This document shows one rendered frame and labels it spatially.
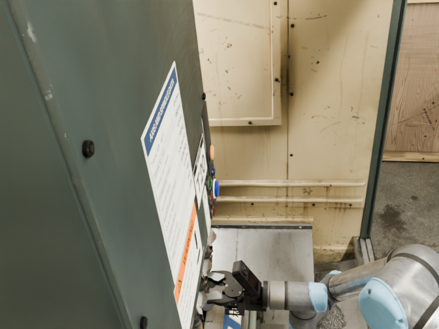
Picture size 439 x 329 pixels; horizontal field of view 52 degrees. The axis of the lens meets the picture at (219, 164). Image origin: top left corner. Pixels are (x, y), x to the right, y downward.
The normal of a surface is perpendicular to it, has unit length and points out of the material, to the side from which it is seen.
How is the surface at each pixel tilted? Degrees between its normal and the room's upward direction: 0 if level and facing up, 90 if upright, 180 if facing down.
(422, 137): 90
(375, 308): 89
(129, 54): 90
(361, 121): 90
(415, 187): 0
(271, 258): 24
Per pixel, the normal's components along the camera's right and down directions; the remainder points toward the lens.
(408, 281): 0.07, -0.74
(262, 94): -0.10, 0.60
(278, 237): -0.12, -0.48
